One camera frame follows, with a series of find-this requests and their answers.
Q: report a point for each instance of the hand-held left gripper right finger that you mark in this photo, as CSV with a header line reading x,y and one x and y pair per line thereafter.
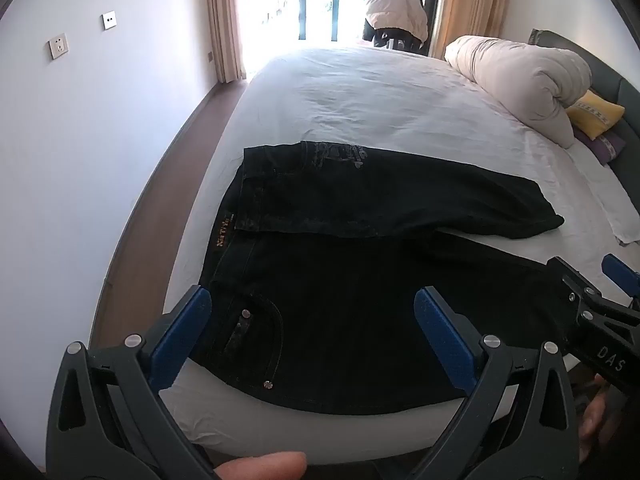
x,y
445,335

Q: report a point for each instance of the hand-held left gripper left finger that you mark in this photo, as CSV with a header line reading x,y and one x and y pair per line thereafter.
x,y
187,320

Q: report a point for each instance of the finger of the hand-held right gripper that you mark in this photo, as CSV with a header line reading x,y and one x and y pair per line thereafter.
x,y
620,267
570,275

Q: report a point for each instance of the black denim pants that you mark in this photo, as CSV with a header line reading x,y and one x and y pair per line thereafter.
x,y
350,285

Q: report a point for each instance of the person's right hand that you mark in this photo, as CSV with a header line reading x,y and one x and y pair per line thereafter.
x,y
595,415

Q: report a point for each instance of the person's left hand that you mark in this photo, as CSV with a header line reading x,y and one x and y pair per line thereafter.
x,y
265,466

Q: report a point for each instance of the purple pillow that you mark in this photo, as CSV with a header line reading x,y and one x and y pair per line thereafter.
x,y
607,147

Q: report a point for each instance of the yellow pillow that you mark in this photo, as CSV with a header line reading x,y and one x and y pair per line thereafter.
x,y
597,112

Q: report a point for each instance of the grey upholstered headboard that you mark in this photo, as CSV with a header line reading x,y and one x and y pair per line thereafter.
x,y
627,95

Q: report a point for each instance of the rolled cream duvet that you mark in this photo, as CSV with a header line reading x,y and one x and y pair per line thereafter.
x,y
520,80

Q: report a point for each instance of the bed with white sheet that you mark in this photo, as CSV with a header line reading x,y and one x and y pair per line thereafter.
x,y
375,100

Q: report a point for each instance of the beige curtain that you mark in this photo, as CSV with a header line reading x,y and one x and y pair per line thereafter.
x,y
222,15
470,0

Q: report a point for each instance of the black chair under jacket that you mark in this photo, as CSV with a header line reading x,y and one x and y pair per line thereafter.
x,y
395,39

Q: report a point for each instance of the glass balcony door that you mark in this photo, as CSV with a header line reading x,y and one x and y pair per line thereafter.
x,y
303,0

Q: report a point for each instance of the white wall socket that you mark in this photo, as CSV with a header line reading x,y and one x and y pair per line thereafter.
x,y
59,46

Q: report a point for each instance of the white wall switch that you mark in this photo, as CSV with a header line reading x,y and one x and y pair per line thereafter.
x,y
109,20

